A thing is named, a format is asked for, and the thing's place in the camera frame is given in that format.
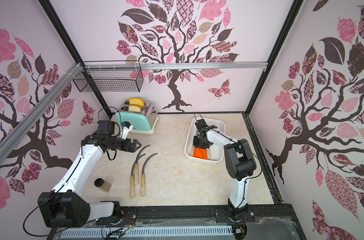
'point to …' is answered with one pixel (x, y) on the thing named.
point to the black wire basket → (120, 76)
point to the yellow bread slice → (136, 101)
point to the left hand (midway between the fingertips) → (132, 147)
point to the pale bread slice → (134, 108)
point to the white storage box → (215, 153)
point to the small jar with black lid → (104, 185)
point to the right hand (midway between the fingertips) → (195, 144)
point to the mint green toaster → (143, 122)
